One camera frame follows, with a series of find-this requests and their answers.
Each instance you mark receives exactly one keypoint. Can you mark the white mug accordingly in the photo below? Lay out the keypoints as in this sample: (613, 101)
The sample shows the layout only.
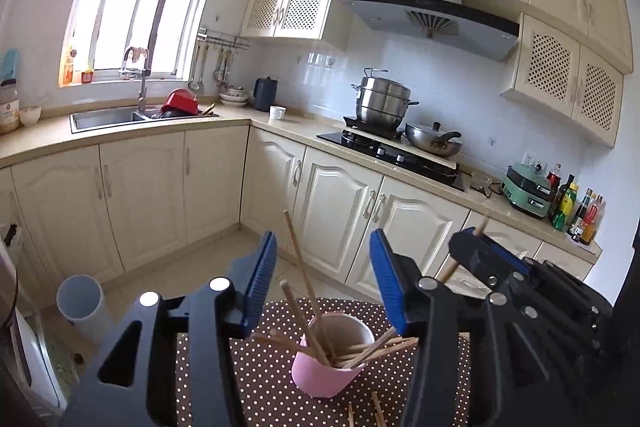
(277, 113)

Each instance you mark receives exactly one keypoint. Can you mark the pink cup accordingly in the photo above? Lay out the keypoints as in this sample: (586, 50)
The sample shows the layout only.
(320, 379)

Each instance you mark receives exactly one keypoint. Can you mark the small white bowl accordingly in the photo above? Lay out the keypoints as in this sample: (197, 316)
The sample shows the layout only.
(30, 117)

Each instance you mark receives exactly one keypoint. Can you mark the green electric cooker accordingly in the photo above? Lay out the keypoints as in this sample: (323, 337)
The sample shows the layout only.
(527, 194)

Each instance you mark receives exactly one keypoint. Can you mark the steel steamer pot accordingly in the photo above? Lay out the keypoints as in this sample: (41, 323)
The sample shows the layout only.
(381, 104)

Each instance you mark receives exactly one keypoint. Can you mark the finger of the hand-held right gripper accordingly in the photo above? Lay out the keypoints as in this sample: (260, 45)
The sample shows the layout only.
(507, 257)
(470, 257)

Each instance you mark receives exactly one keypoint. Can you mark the stack of white bowls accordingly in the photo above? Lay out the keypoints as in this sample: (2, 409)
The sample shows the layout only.
(234, 98)

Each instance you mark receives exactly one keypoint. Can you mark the cream base cabinets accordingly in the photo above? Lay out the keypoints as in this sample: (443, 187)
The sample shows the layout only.
(150, 192)

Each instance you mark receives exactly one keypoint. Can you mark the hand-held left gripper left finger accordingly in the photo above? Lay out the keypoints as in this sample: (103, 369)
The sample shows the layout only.
(260, 287)

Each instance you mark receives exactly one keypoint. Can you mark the hanging ladle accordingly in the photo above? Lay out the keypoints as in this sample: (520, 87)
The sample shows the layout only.
(221, 69)

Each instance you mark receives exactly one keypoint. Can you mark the wall utensil rail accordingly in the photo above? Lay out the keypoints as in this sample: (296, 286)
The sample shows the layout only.
(222, 39)

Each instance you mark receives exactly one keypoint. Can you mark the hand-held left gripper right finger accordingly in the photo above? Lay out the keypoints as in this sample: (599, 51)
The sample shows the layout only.
(387, 282)

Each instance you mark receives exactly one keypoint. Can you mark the small orange jar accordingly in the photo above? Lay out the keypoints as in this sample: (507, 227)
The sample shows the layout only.
(87, 76)

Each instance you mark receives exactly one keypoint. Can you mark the steel wok with lid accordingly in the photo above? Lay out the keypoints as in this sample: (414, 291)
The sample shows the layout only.
(432, 142)

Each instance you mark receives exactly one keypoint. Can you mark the red pot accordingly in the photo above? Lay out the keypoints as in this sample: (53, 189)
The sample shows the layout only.
(180, 102)

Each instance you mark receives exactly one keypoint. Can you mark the hanging spatula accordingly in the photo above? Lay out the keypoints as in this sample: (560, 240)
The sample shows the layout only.
(196, 72)

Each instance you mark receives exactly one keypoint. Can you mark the yellow green bottle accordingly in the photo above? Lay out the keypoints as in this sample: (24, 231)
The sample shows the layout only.
(565, 209)

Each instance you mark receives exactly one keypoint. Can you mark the dark electric kettle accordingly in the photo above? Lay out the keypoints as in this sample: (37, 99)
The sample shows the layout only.
(264, 96)

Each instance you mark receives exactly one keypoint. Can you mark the black gas stove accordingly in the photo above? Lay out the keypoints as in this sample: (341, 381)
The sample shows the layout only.
(400, 159)

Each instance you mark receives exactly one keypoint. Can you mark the large lattice door cabinet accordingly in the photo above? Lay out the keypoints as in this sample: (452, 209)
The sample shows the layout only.
(565, 79)

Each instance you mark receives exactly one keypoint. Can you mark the single wooden chopstick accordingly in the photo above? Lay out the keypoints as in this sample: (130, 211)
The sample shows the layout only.
(450, 268)

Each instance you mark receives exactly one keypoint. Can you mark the blue card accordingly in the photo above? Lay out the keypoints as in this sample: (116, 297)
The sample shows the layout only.
(7, 64)

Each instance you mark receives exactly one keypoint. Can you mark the dark red-capped bottle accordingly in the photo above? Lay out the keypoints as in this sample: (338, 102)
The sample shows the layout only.
(554, 182)

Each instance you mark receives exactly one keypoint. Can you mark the steel sink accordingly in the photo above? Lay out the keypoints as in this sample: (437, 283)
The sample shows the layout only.
(105, 118)

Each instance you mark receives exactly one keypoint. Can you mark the white plastic bin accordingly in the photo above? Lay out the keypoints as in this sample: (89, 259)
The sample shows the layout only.
(82, 312)

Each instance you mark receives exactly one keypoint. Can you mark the pile of wooden chopsticks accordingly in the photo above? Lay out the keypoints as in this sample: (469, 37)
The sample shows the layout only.
(365, 352)

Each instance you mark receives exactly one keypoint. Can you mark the brown polka dot tablecloth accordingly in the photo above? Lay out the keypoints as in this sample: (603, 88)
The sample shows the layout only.
(270, 387)

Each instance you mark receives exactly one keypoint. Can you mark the steel faucet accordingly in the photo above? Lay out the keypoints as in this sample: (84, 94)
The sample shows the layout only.
(143, 87)

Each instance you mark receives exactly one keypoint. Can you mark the large glass jar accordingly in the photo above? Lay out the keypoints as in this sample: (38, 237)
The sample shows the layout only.
(7, 109)

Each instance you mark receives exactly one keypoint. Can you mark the dark sauce bottle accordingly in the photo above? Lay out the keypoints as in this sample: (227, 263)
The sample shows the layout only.
(581, 217)

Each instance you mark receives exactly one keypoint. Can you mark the orange bottle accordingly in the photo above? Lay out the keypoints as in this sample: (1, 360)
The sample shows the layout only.
(68, 69)

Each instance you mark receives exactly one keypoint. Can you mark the range hood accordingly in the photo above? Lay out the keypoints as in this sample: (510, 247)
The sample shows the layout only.
(430, 19)

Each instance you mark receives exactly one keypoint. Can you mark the small lattice door cabinet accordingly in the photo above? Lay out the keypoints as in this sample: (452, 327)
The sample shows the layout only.
(290, 9)

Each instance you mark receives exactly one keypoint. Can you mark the wall socket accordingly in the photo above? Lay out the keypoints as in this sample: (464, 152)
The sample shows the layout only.
(535, 162)

